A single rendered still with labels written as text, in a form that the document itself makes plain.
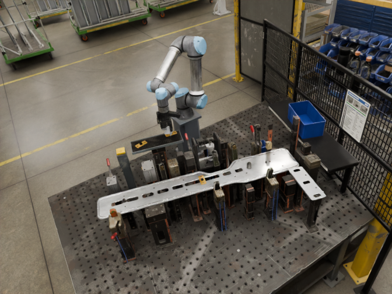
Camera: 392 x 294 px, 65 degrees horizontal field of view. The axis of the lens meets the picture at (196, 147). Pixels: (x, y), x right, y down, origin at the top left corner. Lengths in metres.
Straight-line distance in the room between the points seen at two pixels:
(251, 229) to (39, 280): 1.97
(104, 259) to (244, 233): 0.95
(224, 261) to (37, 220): 2.31
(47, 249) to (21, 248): 0.28
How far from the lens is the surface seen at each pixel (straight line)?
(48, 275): 3.28
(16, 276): 3.44
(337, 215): 2.37
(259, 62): 4.85
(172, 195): 2.04
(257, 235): 2.17
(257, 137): 2.24
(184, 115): 2.50
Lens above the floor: 2.48
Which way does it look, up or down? 39 degrees down
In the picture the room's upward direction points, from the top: 8 degrees counter-clockwise
